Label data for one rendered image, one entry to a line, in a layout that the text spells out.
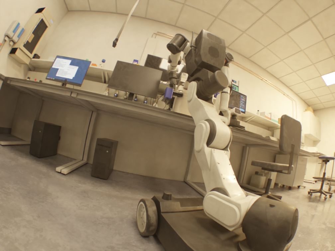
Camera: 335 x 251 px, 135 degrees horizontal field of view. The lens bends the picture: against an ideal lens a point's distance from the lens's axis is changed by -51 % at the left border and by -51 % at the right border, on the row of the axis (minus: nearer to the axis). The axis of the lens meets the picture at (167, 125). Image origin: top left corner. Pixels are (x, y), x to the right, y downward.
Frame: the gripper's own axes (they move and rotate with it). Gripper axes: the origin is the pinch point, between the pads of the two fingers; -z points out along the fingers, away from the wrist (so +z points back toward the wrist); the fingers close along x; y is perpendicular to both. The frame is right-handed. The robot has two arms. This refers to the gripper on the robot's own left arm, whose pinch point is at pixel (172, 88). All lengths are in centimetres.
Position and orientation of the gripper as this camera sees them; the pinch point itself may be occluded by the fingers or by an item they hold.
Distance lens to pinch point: 154.4
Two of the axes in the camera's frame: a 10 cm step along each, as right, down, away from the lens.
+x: -2.3, 0.8, 9.7
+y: -9.7, -0.2, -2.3
